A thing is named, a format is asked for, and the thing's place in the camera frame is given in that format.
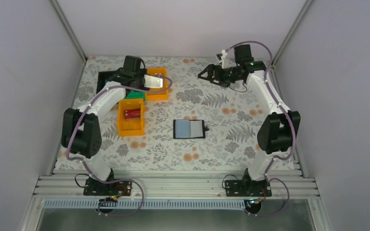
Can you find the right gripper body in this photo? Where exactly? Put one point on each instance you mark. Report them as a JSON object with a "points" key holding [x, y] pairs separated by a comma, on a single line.
{"points": [[216, 74]]}

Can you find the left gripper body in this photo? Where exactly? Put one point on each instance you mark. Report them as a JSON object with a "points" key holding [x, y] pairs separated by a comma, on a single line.
{"points": [[142, 81]]}

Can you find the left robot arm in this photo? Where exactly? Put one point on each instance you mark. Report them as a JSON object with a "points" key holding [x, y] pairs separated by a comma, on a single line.
{"points": [[81, 133]]}

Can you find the red VIP card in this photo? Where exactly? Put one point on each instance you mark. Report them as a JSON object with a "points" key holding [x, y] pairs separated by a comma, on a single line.
{"points": [[131, 114]]}

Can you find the near orange storage bin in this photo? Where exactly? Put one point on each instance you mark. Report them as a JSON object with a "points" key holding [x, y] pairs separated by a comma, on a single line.
{"points": [[135, 127]]}

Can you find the green storage bin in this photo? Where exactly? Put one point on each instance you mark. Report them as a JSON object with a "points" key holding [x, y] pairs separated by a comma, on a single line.
{"points": [[136, 95]]}

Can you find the floral table mat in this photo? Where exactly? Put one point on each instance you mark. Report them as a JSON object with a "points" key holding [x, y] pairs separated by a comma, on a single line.
{"points": [[233, 117]]}

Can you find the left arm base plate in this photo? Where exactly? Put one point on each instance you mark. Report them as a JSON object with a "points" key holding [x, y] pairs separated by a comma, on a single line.
{"points": [[96, 188]]}

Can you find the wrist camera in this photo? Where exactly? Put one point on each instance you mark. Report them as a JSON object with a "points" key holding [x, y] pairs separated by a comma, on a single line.
{"points": [[222, 59], [153, 82]]}

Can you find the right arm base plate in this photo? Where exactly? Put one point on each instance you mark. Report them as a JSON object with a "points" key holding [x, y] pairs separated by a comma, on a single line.
{"points": [[239, 188]]}

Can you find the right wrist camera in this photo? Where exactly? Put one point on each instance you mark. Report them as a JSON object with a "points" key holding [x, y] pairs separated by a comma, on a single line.
{"points": [[222, 59]]}

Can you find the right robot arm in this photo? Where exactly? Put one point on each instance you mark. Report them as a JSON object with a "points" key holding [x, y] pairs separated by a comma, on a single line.
{"points": [[277, 135]]}

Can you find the aluminium rail frame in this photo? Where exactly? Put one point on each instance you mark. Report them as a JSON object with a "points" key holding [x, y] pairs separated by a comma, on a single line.
{"points": [[178, 184]]}

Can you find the black storage bin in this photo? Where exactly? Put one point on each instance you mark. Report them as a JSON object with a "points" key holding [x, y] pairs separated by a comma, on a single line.
{"points": [[103, 78]]}

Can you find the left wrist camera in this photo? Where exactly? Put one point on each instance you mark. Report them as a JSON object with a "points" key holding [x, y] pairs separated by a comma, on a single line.
{"points": [[153, 82]]}

